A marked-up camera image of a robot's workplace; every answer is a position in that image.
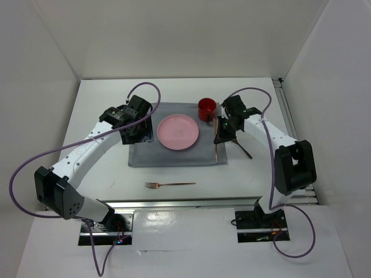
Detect copper spoon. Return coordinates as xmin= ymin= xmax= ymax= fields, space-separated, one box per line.
xmin=232 ymin=139 xmax=253 ymax=159

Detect copper knife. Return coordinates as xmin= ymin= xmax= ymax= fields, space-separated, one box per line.
xmin=213 ymin=118 xmax=218 ymax=162

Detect grey cloth placemat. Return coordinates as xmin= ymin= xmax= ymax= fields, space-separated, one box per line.
xmin=128 ymin=103 xmax=227 ymax=168

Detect red mug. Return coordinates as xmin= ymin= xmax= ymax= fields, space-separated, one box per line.
xmin=198 ymin=98 xmax=217 ymax=122

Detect pink plate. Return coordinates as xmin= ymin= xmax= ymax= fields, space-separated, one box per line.
xmin=157 ymin=114 xmax=199 ymax=151

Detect copper fork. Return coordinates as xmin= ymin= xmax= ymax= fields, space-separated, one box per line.
xmin=144 ymin=182 xmax=196 ymax=189

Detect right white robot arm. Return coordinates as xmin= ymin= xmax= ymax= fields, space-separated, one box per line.
xmin=214 ymin=96 xmax=317 ymax=227

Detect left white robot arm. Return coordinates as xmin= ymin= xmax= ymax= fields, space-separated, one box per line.
xmin=34 ymin=96 xmax=153 ymax=231

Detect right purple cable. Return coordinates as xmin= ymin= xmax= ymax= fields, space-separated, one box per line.
xmin=221 ymin=87 xmax=316 ymax=259

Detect purple cable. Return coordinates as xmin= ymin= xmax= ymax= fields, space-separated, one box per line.
xmin=221 ymin=87 xmax=316 ymax=259
xmin=8 ymin=82 xmax=162 ymax=277

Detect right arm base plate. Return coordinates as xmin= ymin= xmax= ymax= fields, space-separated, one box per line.
xmin=231 ymin=210 xmax=290 ymax=243

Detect aluminium rail frame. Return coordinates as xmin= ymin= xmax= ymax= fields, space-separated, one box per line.
xmin=45 ymin=76 xmax=319 ymax=211

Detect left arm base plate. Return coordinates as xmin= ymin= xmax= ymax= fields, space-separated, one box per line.
xmin=78 ymin=210 xmax=134 ymax=246

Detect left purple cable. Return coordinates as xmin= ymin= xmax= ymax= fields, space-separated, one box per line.
xmin=8 ymin=82 xmax=162 ymax=277

